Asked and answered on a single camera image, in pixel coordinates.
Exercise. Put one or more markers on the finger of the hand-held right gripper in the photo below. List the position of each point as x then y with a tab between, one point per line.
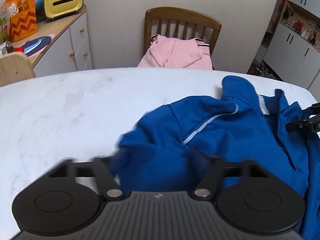
314	106
300	125

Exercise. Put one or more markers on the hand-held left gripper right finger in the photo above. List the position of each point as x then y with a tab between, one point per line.
211	171

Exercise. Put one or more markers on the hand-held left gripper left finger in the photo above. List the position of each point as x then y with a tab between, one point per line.
102	170

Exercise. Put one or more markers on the blue shirt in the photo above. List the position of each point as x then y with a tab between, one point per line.
225	130

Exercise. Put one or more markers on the white shoe cabinet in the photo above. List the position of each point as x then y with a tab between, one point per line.
287	55

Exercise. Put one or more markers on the pink hanging coat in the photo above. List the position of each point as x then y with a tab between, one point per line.
281	2

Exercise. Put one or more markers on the pink garment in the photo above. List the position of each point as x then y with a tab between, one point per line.
175	55

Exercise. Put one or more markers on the white side cabinet wooden top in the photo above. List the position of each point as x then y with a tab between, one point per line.
77	45

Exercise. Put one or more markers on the light wooden chair back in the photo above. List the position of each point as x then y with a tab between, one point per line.
15	67

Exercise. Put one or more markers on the small printed box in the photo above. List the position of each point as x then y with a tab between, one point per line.
7	48

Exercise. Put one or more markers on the glass fish tank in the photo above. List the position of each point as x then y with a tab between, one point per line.
3	30

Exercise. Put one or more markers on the yellow tissue box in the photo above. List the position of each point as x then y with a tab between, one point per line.
63	2

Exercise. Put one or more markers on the orange snack bag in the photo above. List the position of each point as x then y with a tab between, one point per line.
22	15

